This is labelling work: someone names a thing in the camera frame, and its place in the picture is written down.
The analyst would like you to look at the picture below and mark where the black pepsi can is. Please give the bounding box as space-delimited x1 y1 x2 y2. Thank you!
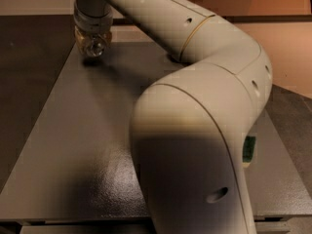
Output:
85 37 105 58

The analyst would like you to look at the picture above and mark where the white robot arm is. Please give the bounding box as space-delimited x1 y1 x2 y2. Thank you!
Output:
74 0 272 234

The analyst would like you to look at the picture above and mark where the dark side counter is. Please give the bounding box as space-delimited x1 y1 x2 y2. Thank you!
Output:
0 15 74 189

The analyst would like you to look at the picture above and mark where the green yellow sponge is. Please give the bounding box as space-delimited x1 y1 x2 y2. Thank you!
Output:
243 136 256 168

